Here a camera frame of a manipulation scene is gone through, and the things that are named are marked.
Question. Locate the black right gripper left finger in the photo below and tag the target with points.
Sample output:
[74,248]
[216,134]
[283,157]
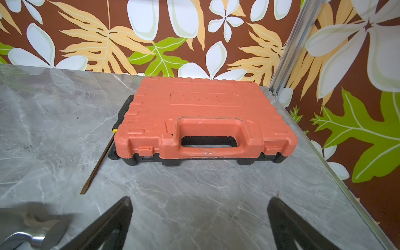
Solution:
[108,232]

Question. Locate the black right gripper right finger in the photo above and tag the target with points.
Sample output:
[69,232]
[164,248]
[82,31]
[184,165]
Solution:
[292,232]

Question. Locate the claw hammer red black handle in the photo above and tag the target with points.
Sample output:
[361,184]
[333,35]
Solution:
[18,227]

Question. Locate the yellow-tipped screwdriver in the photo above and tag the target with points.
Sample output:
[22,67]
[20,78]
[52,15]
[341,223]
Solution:
[97,167]

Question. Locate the red plastic tool case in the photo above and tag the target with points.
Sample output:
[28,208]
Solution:
[175,119]

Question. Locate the aluminium frame post right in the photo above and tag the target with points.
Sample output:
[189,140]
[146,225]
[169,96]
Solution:
[296,42]

